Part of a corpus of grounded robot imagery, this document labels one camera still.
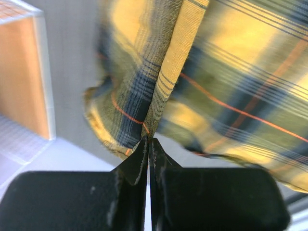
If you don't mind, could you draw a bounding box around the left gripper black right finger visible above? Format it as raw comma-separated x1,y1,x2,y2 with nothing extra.
149,139,290,231

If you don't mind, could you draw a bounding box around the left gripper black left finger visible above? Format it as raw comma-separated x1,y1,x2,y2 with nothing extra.
0,138,147,231

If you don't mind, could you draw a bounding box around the yellow plaid long sleeve shirt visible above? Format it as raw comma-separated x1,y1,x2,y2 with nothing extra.
84,0,308,193

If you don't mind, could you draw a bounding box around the white wire wooden shelf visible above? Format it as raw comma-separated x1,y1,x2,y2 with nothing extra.
0,0,57,166

